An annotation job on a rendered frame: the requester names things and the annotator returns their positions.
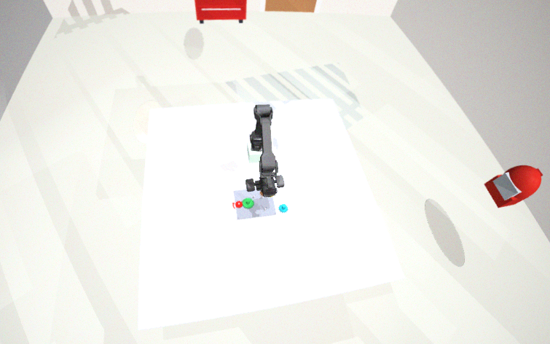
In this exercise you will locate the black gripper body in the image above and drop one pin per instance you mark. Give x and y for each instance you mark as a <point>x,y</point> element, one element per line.
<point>250,184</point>

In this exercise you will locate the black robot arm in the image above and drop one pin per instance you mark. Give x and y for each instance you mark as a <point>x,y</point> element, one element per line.
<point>261,141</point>

